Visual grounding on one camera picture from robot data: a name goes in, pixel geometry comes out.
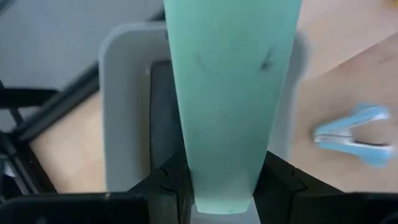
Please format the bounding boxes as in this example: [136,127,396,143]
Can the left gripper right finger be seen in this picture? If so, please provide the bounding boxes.
[252,151,398,224]

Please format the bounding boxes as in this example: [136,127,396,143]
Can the black aluminium table frame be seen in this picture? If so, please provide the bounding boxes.
[0,0,165,200]

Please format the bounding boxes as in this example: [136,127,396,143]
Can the white plastic bin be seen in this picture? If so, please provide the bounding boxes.
[98,21,312,194]

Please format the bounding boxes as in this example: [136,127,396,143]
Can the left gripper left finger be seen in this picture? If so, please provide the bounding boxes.
[0,154,196,224]

